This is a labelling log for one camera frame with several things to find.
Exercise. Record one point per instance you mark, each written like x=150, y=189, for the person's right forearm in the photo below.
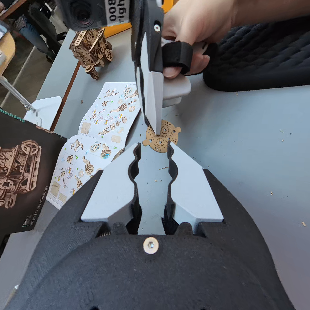
x=266, y=9

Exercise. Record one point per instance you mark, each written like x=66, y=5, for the dark teal model kit box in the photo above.
x=24, y=157

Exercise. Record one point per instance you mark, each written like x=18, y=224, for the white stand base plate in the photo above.
x=48, y=109

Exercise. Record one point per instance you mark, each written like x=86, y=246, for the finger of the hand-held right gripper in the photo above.
x=155, y=101
x=140, y=84

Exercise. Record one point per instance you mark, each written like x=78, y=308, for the round perforated wooden disc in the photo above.
x=173, y=135

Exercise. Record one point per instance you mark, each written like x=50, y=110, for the person's right hand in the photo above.
x=203, y=19

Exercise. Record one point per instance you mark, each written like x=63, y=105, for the wooden poster board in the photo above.
x=7, y=53

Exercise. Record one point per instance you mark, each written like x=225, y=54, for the small wooden vehicle model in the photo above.
x=89, y=50

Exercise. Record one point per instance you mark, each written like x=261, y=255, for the yellow plastic bin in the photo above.
x=116, y=31

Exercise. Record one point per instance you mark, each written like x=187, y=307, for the black textured wrist rest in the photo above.
x=254, y=60

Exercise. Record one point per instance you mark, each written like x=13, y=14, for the white instruction booklet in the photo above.
x=96, y=113

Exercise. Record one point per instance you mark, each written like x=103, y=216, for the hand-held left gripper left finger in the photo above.
x=109, y=193

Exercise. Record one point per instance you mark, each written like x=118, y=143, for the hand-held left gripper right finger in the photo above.
x=196, y=193

